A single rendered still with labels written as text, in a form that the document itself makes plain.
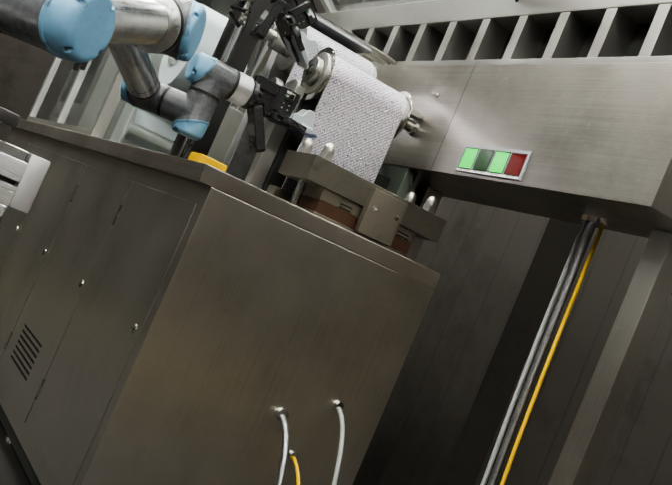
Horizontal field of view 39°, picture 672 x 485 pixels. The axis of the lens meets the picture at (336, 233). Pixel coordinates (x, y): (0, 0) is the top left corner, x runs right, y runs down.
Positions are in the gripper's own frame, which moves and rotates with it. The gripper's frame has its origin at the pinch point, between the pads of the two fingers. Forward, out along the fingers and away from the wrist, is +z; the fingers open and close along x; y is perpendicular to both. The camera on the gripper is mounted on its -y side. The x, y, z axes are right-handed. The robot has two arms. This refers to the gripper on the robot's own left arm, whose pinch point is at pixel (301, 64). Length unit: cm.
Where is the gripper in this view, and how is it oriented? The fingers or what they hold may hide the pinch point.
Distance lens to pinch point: 242.7
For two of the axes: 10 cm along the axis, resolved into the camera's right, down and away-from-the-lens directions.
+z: 3.6, 8.7, 3.4
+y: 8.1, -4.7, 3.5
